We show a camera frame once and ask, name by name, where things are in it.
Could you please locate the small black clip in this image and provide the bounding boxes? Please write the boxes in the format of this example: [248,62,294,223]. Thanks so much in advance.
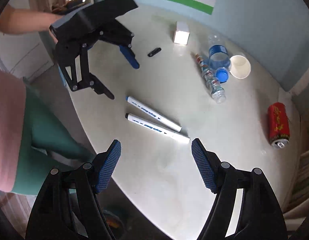
[148,47,161,57]

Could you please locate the upper white marker pen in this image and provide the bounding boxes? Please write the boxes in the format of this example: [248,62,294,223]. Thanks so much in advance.
[126,96,182,132]

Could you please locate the white marker pen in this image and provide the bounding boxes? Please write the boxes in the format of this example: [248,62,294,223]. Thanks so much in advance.
[125,113,190,145]
[126,96,182,132]

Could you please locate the left forearm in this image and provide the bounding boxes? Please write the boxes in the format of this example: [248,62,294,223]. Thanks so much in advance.
[0,4,62,35]

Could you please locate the red drink can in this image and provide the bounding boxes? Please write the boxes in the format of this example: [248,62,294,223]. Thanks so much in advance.
[268,102,290,149]

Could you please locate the clear blue-label water bottle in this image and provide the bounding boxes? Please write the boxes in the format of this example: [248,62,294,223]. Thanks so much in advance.
[208,34,230,83]

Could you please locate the small colourful slim bottle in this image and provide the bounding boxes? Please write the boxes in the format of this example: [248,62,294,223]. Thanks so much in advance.
[195,54,226,103]

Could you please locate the lower white marker pen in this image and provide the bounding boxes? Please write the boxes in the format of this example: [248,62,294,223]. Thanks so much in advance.
[125,113,190,145]

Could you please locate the pink clothed leg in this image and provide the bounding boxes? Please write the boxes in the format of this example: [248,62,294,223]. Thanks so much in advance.
[0,70,26,192]

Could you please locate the white cardboard box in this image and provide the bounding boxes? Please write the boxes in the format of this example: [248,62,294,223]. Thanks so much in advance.
[173,21,190,46]

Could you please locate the white paper cup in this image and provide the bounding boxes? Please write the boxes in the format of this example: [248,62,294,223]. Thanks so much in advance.
[230,55,251,79]

